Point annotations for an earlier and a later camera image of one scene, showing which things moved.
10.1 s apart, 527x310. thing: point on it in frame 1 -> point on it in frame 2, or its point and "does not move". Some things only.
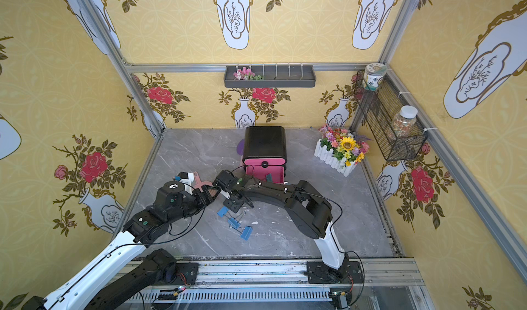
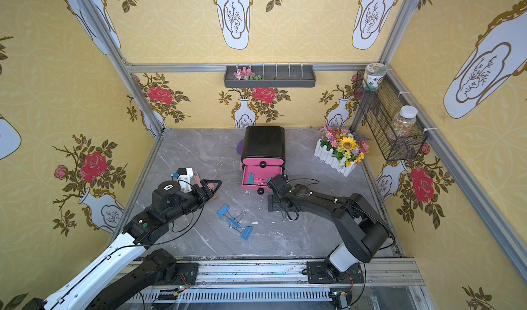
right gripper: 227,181 -> 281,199
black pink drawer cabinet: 264,153 does not move
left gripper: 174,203 does not move
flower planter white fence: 341,149 does not move
